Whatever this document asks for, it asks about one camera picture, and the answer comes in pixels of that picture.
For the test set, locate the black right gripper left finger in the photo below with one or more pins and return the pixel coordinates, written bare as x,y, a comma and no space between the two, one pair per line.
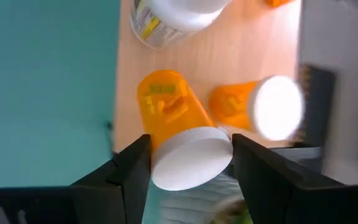
104,199

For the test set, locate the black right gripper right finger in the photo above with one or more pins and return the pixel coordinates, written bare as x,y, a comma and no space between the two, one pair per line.
291,199

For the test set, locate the orange pill bottle white cap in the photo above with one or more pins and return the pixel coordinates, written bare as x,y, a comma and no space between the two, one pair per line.
277,2
172,109
228,105

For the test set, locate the white aspirin bottle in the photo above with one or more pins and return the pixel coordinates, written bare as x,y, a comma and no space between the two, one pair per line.
179,15

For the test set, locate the black hazard-striped floor mat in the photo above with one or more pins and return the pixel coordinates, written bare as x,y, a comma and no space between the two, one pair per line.
319,105

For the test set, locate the green table mat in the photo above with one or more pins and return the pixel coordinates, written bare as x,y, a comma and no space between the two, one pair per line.
42,93

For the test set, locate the wooden shelf black metal frame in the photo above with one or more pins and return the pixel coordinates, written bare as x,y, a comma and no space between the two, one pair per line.
228,56

